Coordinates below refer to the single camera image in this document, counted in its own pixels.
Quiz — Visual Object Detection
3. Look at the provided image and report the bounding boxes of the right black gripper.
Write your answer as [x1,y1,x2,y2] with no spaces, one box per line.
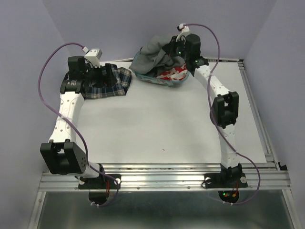
[161,34,189,60]

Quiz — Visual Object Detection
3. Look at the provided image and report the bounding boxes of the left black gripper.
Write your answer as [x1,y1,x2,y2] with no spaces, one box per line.
[83,62,117,88]

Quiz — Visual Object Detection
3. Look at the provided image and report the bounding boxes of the navy plaid skirt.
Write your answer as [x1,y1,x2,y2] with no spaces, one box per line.
[86,64,132,99]

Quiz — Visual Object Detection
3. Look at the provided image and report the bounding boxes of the grey skirt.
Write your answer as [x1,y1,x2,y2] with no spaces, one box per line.
[130,35,184,77]

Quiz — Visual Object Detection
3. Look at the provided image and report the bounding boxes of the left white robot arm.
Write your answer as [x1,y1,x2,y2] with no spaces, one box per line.
[40,56,117,188]

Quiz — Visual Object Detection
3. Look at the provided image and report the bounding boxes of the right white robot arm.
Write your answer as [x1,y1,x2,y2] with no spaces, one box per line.
[164,33,243,187]

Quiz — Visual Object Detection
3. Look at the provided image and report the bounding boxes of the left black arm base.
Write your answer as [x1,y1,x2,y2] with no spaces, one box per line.
[78,174,122,208]

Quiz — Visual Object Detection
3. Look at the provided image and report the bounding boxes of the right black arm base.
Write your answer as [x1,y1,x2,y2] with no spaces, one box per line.
[201,173,248,205]

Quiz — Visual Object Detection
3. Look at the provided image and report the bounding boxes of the red floral white skirt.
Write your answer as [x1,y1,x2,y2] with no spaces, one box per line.
[156,64,188,82]

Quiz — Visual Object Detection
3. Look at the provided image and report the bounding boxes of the teal laundry basket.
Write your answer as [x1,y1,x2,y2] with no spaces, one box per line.
[132,51,192,88]

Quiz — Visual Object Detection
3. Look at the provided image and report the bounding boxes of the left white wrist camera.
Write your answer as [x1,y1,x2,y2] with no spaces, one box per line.
[84,49,102,68]

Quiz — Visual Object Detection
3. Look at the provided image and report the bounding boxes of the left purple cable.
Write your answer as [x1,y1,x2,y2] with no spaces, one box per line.
[38,42,121,208]

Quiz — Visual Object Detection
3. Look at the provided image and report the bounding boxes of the aluminium frame rail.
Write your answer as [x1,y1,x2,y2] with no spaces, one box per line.
[38,163,294,191]

